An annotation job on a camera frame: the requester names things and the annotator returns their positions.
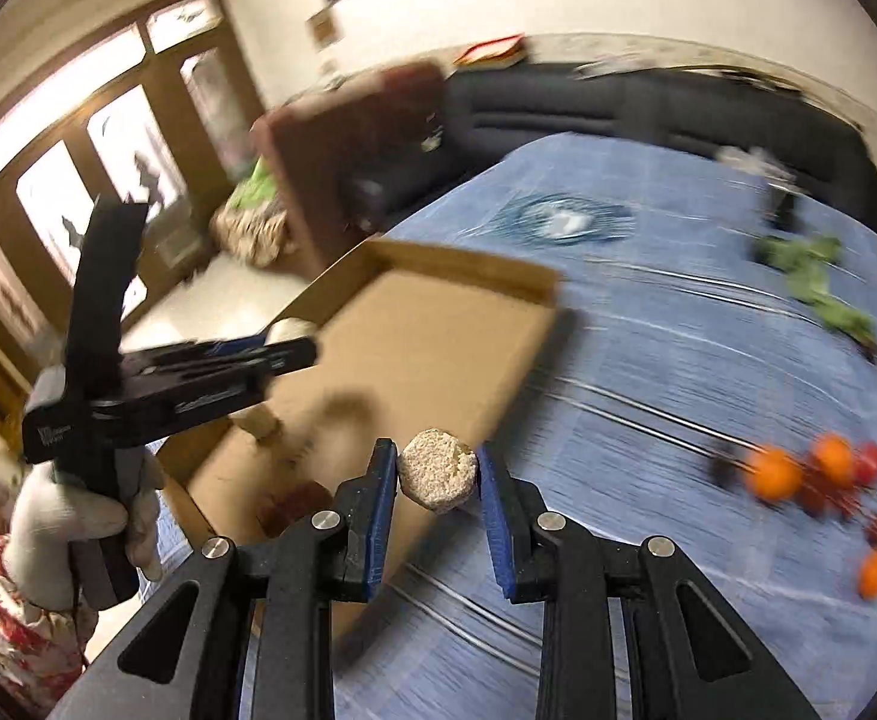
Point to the red tomato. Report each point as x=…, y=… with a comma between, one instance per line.
x=865, y=464

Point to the cardboard tray box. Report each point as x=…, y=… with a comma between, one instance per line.
x=409, y=336

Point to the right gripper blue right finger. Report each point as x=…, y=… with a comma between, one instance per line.
x=523, y=570

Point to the large orange tangerine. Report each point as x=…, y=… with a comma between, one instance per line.
x=773, y=475

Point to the white gloved left hand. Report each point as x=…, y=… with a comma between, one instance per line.
x=84, y=527

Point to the brown armchair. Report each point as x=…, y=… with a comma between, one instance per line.
x=310, y=144

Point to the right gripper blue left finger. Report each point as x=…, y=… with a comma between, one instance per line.
x=366, y=505

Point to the red book on sofa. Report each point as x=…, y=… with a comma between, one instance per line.
x=503, y=52

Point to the small orange tangerine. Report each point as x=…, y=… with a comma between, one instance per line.
x=867, y=577

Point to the small black box device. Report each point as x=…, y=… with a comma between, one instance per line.
x=780, y=208

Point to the black leather sofa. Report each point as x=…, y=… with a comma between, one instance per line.
x=488, y=113

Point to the green leafy vegetable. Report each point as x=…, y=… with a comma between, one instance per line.
x=805, y=263

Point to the blue plaid tablecloth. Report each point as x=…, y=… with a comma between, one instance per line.
x=671, y=339

